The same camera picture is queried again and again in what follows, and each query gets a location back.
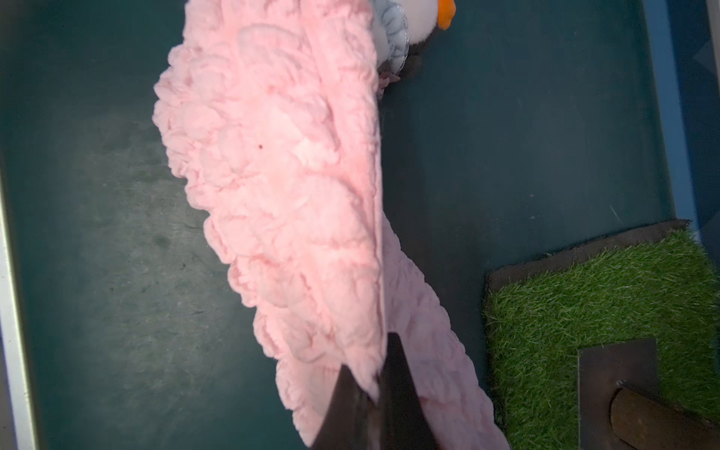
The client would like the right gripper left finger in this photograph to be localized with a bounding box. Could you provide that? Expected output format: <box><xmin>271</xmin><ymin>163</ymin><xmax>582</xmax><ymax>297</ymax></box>
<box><xmin>310</xmin><ymin>365</ymin><xmax>371</xmax><ymax>450</ymax></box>

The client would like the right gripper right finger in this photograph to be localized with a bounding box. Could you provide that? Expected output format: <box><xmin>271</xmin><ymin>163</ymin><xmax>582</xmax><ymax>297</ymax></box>
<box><xmin>379</xmin><ymin>333</ymin><xmax>440</xmax><ymax>450</ymax></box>

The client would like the pink fluffy knitted bag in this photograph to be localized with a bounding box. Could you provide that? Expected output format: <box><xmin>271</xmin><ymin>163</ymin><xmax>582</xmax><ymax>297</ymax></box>
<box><xmin>153</xmin><ymin>1</ymin><xmax>508</xmax><ymax>449</ymax></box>

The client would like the white orange duck plush charm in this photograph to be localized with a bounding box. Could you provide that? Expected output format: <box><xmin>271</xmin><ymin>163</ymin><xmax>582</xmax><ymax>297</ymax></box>
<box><xmin>370</xmin><ymin>0</ymin><xmax>457</xmax><ymax>84</ymax></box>

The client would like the green artificial grass mat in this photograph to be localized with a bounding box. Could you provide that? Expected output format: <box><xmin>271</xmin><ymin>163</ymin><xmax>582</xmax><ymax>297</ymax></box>
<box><xmin>485</xmin><ymin>219</ymin><xmax>719</xmax><ymax>449</ymax></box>

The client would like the dark tree base plate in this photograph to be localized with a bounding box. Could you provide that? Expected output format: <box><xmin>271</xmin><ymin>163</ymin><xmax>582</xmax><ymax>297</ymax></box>
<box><xmin>577</xmin><ymin>336</ymin><xmax>720</xmax><ymax>450</ymax></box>

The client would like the aluminium cage frame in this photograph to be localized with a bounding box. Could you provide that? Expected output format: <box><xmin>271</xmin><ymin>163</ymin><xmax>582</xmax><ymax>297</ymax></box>
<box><xmin>1</xmin><ymin>187</ymin><xmax>39</xmax><ymax>450</ymax></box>

